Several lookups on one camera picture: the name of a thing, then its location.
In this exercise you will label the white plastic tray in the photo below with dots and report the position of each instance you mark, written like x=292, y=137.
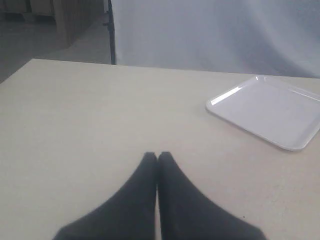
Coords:
x=280, y=113

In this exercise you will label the white backdrop cloth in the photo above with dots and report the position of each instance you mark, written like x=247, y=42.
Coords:
x=269, y=37

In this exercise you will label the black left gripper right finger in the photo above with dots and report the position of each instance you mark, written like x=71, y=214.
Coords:
x=187, y=214

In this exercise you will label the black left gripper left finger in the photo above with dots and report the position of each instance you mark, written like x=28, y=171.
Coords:
x=128, y=215

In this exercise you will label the black backdrop stand pole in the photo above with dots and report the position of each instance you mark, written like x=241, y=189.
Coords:
x=111, y=30

